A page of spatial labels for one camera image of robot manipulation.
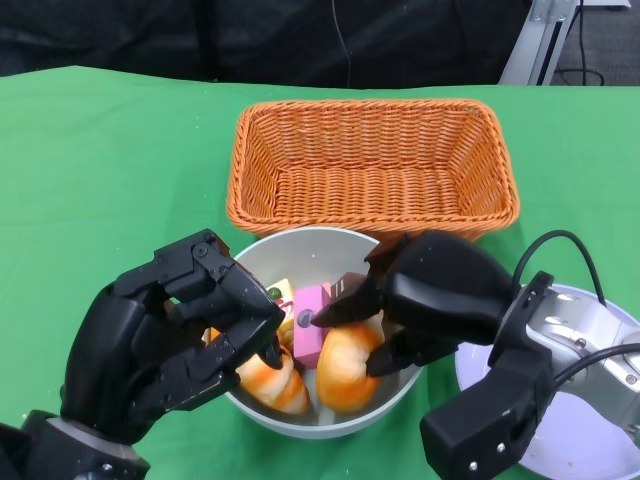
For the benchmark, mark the yellow layer cake slice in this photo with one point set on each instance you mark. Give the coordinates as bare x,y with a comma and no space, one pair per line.
282,292

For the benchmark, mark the chocolate layer cake slice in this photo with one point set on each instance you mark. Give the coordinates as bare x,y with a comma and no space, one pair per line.
347,285

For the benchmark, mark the pale grey round bowl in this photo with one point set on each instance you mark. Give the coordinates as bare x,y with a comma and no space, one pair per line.
310,250

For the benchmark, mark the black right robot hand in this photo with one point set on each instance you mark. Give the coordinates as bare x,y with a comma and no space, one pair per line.
440,290

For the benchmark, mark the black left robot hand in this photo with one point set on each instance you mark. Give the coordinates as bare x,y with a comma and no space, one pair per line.
115,360

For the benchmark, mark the black cloth backdrop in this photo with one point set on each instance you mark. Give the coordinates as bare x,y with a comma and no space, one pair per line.
200,40

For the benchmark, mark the white round plate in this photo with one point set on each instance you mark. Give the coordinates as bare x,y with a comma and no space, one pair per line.
590,450

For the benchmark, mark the pink cake slice with blueberry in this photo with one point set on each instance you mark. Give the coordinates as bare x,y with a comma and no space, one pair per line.
307,340

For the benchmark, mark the green tablecloth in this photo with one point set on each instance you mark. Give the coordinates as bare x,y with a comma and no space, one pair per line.
100,175

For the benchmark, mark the orange wicker basket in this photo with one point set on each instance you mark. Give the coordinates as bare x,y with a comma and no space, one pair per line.
370,150

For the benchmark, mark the orange striped bread roll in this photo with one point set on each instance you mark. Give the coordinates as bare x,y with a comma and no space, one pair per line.
345,370
272,382

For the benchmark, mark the silver metal frame stand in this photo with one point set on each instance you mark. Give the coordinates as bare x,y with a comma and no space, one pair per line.
540,40

